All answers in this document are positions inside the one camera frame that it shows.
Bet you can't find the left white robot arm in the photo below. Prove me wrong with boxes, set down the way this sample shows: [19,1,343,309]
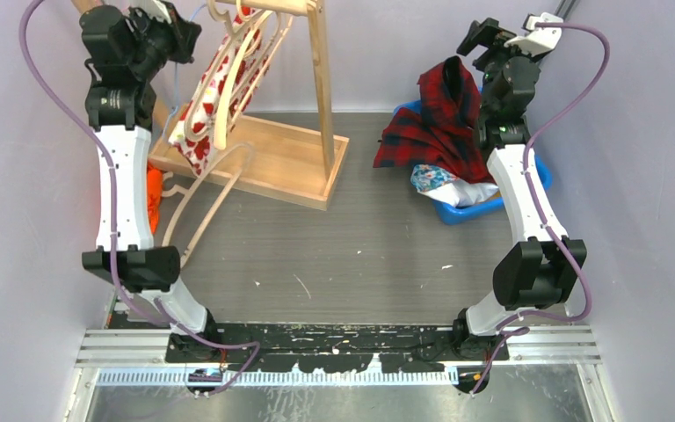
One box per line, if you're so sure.
[79,1,221,363]

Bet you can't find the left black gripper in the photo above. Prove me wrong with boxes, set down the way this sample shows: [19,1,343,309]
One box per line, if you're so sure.
[127,2,200,83]

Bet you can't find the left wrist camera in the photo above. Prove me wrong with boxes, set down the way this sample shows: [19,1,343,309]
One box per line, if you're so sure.
[128,0,172,24]

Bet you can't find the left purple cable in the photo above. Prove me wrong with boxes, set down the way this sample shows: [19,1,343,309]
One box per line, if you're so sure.
[18,0,262,397]

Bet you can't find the blue wire hanger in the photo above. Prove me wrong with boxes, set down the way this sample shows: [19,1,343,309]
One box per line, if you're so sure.
[160,3,208,141]

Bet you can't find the blue plastic bin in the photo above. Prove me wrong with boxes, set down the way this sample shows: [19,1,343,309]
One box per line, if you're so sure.
[393,99,553,226]

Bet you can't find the orange cloth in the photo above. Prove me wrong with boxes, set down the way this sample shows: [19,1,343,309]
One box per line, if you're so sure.
[146,163,172,234]

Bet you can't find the beige plastic hanger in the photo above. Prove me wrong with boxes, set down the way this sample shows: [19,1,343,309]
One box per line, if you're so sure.
[207,1,298,150]
[177,1,280,149]

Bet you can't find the wooden clothes rack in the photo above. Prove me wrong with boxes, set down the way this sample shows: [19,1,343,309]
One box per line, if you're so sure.
[76,1,349,210]

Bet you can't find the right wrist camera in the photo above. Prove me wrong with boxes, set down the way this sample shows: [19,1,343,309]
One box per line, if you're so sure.
[504,12,563,57]

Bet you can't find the blue floral garment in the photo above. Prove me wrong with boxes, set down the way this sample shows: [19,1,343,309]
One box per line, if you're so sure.
[410,164,460,193]

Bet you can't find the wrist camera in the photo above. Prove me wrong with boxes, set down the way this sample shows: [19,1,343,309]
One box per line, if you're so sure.
[504,12,563,57]
[128,0,172,24]

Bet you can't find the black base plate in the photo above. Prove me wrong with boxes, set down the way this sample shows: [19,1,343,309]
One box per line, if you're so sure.
[165,322,509,374]

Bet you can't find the red black plaid dress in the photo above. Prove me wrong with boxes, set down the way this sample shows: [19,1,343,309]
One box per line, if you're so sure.
[373,55,493,183]

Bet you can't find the red white floral garment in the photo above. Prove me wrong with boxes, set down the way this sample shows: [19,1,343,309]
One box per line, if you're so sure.
[168,7,275,176]

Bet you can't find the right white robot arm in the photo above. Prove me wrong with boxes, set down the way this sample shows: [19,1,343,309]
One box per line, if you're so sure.
[451,12,586,361]

